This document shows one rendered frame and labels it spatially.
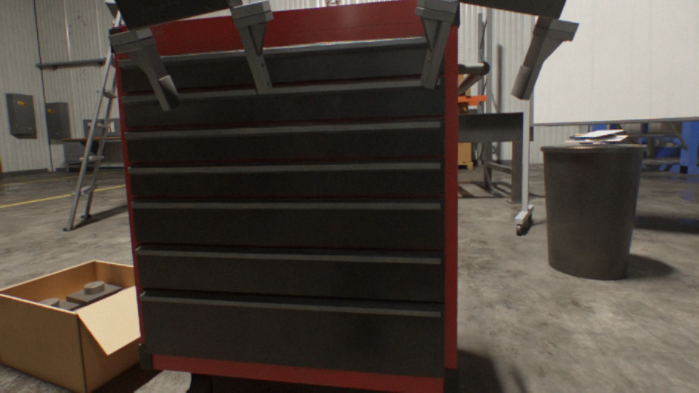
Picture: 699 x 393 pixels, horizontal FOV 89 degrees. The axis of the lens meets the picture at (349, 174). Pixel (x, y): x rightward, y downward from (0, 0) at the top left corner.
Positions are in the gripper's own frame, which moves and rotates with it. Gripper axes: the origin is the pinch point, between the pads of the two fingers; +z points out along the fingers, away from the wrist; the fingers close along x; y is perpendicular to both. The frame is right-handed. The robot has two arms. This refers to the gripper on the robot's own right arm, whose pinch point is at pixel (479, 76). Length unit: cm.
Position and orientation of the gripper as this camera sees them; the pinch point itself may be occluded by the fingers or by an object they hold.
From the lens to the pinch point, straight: 51.3
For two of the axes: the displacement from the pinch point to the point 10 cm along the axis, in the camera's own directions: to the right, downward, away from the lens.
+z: -1.5, 8.7, 4.7
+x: 9.8, 0.7, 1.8
